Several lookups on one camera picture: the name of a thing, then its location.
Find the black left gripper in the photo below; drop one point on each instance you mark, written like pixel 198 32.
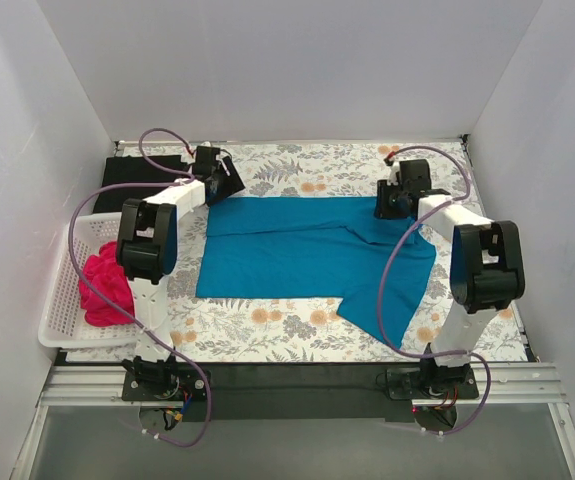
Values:
pixel 228 176

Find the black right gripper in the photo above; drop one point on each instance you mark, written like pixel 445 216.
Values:
pixel 384 207

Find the blue t shirt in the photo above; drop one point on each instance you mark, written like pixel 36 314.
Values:
pixel 290 247

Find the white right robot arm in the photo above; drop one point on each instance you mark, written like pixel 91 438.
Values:
pixel 486 275

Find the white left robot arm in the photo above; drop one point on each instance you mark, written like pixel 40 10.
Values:
pixel 147 250

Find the folded black t shirt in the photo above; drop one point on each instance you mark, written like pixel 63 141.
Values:
pixel 120 170

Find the crumpled pink t shirt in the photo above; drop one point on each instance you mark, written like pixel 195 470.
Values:
pixel 108 277

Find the floral patterned tablecloth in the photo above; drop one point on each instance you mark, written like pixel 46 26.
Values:
pixel 231 330

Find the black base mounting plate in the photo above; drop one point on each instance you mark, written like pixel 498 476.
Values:
pixel 285 391

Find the white plastic laundry basket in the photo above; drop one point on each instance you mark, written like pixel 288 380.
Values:
pixel 63 323

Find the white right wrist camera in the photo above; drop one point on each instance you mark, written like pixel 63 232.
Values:
pixel 392 162

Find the aluminium frame rail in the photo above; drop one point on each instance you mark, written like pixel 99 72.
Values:
pixel 523 432

